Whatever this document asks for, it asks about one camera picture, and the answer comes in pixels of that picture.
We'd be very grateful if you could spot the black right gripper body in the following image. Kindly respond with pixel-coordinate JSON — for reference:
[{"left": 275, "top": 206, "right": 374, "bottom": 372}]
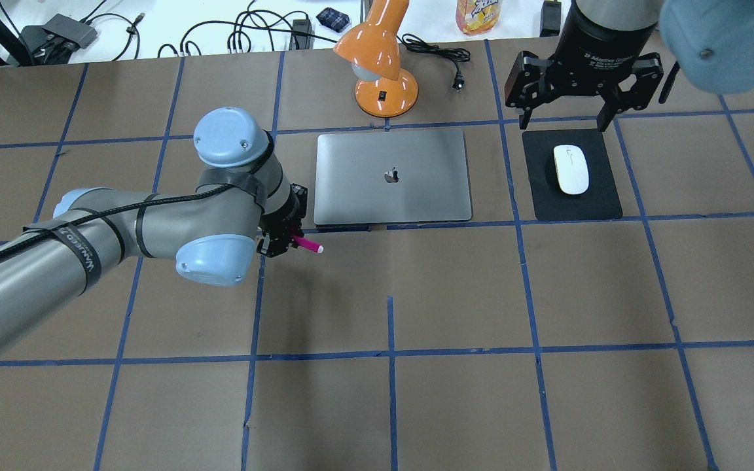
[{"left": 550, "top": 1, "right": 660, "bottom": 86}]

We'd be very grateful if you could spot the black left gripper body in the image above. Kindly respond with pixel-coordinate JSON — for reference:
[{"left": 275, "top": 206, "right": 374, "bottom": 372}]
[{"left": 258, "top": 184, "right": 309, "bottom": 257}]

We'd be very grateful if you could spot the pink highlighter pen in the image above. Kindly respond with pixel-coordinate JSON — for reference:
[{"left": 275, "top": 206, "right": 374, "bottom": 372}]
[{"left": 291, "top": 235, "right": 324, "bottom": 254}]

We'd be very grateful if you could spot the white computer mouse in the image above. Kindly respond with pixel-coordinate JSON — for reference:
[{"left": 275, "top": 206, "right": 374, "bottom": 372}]
[{"left": 552, "top": 145, "right": 590, "bottom": 196}]

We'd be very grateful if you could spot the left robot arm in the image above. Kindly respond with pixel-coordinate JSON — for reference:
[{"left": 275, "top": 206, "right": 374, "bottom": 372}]
[{"left": 0, "top": 107, "right": 308, "bottom": 355}]

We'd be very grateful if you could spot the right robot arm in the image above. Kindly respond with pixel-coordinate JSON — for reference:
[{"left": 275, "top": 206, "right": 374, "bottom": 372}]
[{"left": 503, "top": 1, "right": 754, "bottom": 131}]

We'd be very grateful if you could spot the black mousepad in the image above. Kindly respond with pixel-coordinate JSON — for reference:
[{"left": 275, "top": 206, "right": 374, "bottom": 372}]
[{"left": 522, "top": 129, "right": 622, "bottom": 221}]

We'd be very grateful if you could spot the silver laptop notebook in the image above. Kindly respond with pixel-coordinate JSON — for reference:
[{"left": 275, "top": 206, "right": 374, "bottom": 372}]
[{"left": 314, "top": 128, "right": 473, "bottom": 226}]

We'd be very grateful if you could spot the black power adapter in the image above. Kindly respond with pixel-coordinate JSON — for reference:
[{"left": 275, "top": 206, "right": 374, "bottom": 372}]
[{"left": 539, "top": 0, "right": 562, "bottom": 37}]

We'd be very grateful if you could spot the yellow drink bottle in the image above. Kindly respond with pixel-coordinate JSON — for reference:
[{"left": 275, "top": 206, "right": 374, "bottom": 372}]
[{"left": 455, "top": 0, "right": 502, "bottom": 36}]

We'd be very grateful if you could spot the orange desk lamp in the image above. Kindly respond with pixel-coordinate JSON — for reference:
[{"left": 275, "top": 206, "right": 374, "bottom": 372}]
[{"left": 333, "top": 1, "right": 419, "bottom": 118}]

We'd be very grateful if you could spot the dark blue pouch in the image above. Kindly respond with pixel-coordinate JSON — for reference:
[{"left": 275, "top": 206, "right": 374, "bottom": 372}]
[{"left": 316, "top": 8, "right": 351, "bottom": 33}]

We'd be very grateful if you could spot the grey usb hub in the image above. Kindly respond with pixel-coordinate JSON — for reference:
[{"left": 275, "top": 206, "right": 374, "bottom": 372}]
[{"left": 43, "top": 13, "right": 97, "bottom": 50}]

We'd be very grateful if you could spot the black lamp power cable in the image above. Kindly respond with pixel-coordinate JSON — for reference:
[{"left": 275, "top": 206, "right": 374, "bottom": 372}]
[{"left": 401, "top": 34, "right": 472, "bottom": 92}]

